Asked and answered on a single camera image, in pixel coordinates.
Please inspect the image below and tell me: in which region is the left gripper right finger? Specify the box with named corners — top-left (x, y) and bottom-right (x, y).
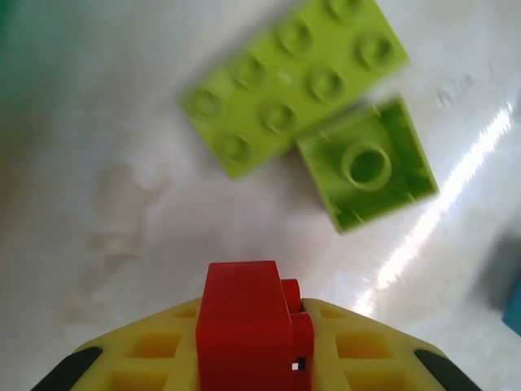
top-left (300, 297), bottom-right (488, 391)

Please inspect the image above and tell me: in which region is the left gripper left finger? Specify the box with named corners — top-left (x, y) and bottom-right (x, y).
top-left (34, 296), bottom-right (204, 391)

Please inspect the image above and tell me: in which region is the small red lego brick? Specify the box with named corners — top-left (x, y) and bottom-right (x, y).
top-left (195, 260), bottom-right (317, 391)

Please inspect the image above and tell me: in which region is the small blue lego brick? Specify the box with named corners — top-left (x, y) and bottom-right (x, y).
top-left (475, 235), bottom-right (521, 339)

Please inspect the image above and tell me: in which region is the small lime green lego brick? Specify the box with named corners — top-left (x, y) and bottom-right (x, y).
top-left (293, 96), bottom-right (440, 236)

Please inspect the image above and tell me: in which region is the long lime green lego brick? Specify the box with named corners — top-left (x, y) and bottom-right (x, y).
top-left (177, 0), bottom-right (411, 181)

